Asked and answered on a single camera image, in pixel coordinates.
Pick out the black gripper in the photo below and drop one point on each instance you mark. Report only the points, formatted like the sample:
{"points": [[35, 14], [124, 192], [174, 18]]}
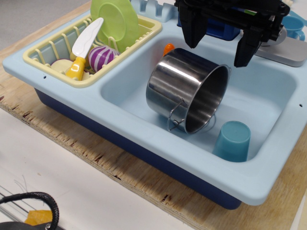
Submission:
{"points": [[260, 20]]}

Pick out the stainless steel pot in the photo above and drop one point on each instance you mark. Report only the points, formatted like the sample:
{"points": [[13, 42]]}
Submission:
{"points": [[186, 89]]}

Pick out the light blue toy sink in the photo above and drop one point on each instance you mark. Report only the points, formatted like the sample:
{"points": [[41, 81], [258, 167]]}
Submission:
{"points": [[267, 96]]}

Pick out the blue plastic box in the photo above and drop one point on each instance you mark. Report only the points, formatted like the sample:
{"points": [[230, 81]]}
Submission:
{"points": [[218, 27]]}

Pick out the orange toy piece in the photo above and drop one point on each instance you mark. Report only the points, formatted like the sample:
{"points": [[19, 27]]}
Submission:
{"points": [[169, 47]]}

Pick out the blue plastic mug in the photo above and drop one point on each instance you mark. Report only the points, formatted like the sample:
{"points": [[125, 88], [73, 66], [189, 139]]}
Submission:
{"points": [[294, 27]]}

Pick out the green plastic plate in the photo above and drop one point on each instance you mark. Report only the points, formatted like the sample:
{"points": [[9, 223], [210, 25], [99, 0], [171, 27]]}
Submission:
{"points": [[120, 28]]}

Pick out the teal plastic cup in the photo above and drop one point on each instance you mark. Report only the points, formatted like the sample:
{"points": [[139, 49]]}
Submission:
{"points": [[233, 142]]}

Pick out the purple striped toy ball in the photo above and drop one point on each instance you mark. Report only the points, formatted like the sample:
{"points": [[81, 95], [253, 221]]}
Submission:
{"points": [[100, 56]]}

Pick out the cream dish rack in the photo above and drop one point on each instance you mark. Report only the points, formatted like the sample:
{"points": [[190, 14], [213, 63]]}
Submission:
{"points": [[58, 46]]}

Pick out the plywood board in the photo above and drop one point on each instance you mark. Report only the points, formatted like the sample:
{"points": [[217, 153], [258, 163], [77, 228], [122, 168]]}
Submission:
{"points": [[99, 186]]}

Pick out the yellow tape piece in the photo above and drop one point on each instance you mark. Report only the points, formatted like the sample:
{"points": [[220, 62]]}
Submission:
{"points": [[36, 217]]}

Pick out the white toy knife yellow handle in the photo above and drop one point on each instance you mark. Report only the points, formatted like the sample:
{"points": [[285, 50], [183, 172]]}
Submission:
{"points": [[81, 48]]}

